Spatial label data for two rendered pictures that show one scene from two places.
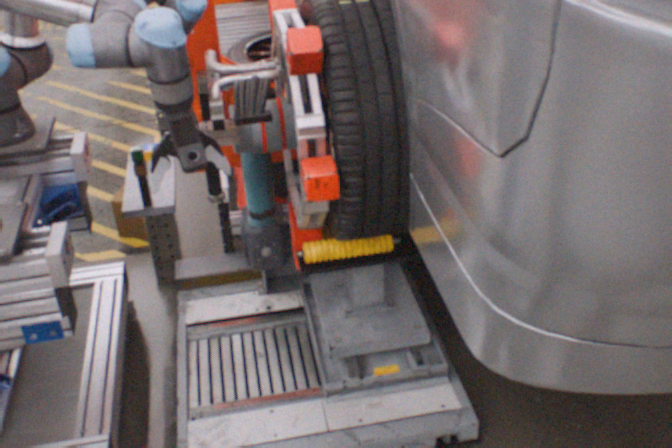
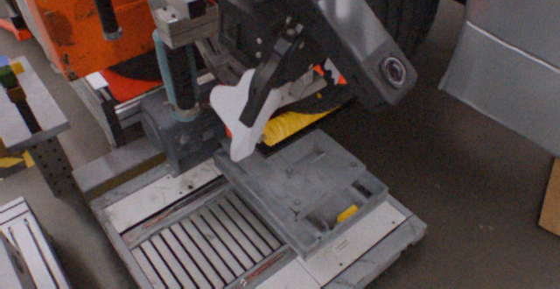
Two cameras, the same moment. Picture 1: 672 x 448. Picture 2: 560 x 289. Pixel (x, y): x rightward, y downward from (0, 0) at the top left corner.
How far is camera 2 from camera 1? 1.11 m
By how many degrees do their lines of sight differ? 27
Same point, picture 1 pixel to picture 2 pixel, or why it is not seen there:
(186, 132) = (358, 20)
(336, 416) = (318, 270)
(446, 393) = (388, 210)
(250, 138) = not seen: hidden behind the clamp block
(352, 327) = (301, 185)
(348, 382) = (322, 237)
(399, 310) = (328, 154)
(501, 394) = (411, 191)
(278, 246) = (194, 130)
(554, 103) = not seen: outside the picture
